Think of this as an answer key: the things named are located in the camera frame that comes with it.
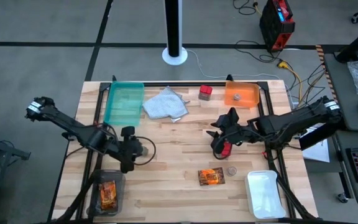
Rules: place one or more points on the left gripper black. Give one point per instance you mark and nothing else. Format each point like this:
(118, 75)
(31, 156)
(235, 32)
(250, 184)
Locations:
(129, 149)

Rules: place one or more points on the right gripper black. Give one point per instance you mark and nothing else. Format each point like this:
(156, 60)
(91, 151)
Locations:
(239, 133)

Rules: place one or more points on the small cork-topped glass jar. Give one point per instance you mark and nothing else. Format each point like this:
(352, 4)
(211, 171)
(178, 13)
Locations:
(237, 96)

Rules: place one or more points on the orange foil spice packet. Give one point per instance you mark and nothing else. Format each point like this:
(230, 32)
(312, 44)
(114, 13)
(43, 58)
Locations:
(211, 177)
(108, 196)

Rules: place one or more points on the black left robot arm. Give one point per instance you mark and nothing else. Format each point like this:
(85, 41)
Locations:
(73, 127)

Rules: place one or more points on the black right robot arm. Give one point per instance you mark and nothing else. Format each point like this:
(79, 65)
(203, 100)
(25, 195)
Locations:
(291, 124)

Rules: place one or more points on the orange plastic bin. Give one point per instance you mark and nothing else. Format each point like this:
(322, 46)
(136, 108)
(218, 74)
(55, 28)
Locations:
(247, 93)

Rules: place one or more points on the teal plastic bin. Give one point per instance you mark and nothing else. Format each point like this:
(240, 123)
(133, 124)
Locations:
(123, 104)

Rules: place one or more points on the clear container with snack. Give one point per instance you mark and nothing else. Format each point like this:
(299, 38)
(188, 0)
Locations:
(120, 199)

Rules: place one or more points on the grey patterned cloth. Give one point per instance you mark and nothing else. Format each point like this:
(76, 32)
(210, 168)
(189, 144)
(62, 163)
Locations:
(165, 105)

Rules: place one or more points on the white plastic bin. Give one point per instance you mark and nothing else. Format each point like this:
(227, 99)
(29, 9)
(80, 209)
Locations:
(264, 193)

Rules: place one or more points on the white paper sheet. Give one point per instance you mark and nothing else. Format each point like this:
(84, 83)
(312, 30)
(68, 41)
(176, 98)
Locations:
(317, 152)

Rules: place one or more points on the black pole white base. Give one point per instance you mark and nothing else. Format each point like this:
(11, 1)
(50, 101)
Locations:
(172, 28)

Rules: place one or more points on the red black power station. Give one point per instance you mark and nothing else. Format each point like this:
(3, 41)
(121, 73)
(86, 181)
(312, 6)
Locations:
(273, 25)

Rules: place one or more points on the grey side desk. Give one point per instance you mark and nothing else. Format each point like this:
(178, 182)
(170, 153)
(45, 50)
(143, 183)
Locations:
(346, 186)
(343, 93)

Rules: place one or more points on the desk caster wheel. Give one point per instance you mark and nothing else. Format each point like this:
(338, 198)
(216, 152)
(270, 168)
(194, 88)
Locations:
(342, 198)

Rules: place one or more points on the black desk leg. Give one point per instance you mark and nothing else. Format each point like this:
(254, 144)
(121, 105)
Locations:
(356, 43)

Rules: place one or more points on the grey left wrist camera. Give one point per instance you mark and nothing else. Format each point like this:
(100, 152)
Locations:
(145, 151)

